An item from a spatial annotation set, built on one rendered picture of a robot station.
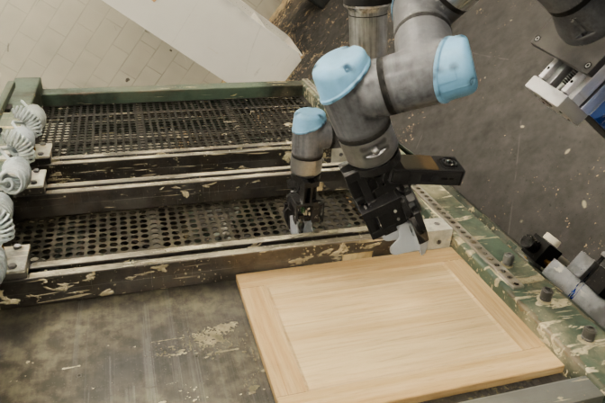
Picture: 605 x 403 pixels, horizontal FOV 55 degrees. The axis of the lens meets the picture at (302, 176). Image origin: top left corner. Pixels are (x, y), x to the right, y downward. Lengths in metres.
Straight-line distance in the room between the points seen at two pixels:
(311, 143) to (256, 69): 3.90
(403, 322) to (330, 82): 0.70
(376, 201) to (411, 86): 0.20
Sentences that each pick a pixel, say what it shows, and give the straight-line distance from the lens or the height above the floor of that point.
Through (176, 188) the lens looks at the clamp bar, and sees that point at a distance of 1.68.
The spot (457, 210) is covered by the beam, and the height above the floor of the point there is 0.84.
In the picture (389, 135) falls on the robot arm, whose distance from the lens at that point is 0.78.
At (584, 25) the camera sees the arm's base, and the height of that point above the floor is 1.09.
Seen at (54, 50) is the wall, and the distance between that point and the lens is 6.62.
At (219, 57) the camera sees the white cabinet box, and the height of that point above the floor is 0.61.
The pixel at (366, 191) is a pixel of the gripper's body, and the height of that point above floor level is 1.52.
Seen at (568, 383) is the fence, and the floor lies 0.94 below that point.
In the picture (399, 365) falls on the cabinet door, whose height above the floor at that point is 1.15.
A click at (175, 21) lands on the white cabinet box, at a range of 5.01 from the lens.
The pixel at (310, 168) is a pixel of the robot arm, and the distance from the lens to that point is 1.35.
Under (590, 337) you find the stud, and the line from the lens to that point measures 1.31.
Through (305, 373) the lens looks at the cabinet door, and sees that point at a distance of 1.14.
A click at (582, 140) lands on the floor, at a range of 2.72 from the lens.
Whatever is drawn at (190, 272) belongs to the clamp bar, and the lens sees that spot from 1.36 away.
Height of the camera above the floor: 1.99
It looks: 29 degrees down
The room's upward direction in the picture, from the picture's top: 59 degrees counter-clockwise
